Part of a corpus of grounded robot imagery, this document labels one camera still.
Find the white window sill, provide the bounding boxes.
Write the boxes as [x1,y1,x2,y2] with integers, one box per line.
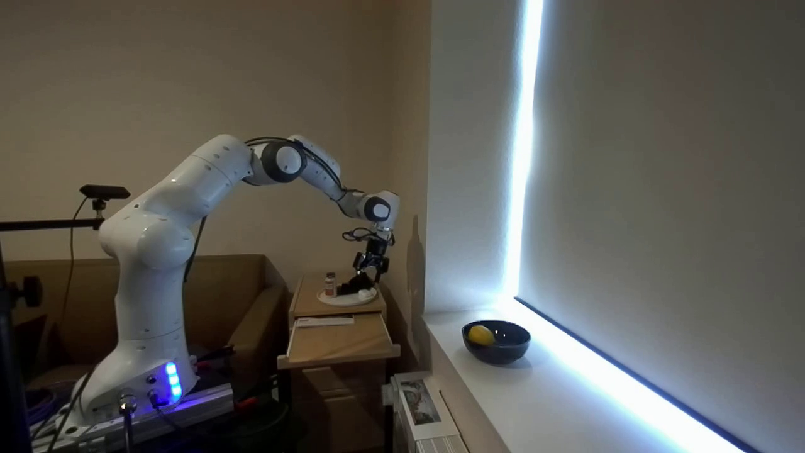
[420,295,731,453]

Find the aluminium profile rail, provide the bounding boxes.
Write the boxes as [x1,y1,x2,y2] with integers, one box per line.
[32,383,237,451]

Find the yellow lemon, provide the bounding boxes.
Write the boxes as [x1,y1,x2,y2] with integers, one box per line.
[464,323,497,351]

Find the grey window blind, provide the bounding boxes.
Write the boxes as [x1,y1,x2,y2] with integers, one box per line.
[510,0,805,453]

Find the tan leather armchair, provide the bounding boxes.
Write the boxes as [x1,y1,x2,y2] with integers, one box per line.
[2,251,295,400]

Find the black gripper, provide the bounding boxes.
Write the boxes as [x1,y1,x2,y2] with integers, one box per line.
[350,234,394,291]

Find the light wooden side cabinet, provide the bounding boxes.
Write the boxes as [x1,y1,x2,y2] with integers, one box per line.
[286,273,393,453]

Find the black horizontal pole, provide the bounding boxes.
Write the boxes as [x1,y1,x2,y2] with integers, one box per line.
[0,217,110,234]

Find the white radiator heater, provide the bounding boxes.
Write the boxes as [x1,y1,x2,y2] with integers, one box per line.
[381,369,473,453]

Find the pull-out wooden shelf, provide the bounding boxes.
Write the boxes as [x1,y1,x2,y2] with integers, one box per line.
[273,313,403,372]

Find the dark blue bowl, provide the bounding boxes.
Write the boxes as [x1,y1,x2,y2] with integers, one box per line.
[461,317,534,368]

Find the white round plate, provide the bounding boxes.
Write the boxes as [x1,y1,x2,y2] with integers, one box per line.
[317,283,381,306]

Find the black camera on pole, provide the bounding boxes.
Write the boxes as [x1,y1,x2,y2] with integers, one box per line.
[78,181,134,215]

